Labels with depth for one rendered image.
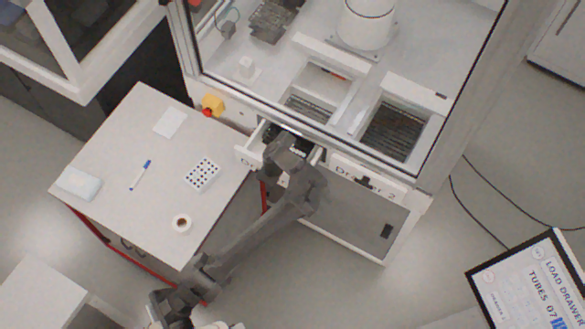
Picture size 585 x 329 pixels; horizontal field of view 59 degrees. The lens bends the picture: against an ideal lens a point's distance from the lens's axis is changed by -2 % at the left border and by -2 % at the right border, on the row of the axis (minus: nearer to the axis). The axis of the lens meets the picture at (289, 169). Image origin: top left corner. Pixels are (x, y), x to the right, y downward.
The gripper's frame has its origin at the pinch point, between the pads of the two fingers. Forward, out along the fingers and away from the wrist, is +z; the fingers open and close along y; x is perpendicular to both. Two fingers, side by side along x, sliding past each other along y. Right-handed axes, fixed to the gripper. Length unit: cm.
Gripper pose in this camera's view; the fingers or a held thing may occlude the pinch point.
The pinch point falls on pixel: (271, 180)
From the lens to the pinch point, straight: 184.9
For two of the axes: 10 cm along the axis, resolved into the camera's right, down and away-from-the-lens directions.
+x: -8.7, -4.5, 1.9
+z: -0.2, 4.2, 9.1
